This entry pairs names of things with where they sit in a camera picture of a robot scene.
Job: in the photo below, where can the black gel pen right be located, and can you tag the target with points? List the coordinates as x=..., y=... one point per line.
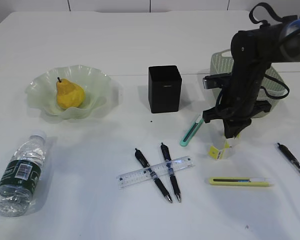
x=289, y=156

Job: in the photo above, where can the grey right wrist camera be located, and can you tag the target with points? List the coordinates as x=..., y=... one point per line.
x=216, y=81

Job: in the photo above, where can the black gel pen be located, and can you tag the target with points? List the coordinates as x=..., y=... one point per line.
x=166, y=156
x=289, y=156
x=145, y=164

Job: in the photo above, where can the yellow utility knife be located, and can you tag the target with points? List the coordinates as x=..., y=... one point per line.
x=241, y=181

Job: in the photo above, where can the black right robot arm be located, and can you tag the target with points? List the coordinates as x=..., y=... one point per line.
x=253, y=52

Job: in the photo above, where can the clear plastic water bottle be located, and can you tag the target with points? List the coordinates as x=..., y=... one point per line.
x=21, y=176

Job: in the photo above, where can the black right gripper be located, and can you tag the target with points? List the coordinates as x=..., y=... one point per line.
x=236, y=101

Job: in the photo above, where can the green perforated plastic basket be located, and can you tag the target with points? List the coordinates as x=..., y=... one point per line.
x=222, y=62

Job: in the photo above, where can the teal utility knife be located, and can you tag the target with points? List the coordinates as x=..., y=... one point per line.
x=195, y=125

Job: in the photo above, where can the black gel pen middle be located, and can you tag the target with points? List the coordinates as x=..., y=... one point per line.
x=166, y=156

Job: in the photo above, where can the black gel pen left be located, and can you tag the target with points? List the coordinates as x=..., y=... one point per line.
x=145, y=164

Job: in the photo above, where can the clear plastic ruler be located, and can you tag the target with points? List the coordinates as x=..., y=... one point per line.
x=144, y=174

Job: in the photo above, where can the black square pen holder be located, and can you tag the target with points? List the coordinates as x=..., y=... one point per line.
x=164, y=89

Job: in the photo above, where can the yellow waste paper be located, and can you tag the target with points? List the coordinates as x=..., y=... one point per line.
x=221, y=148

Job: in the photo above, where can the green wavy glass plate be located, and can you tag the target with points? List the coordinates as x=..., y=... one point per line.
x=42, y=91

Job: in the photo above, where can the yellow pear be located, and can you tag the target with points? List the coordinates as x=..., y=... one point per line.
x=69, y=94

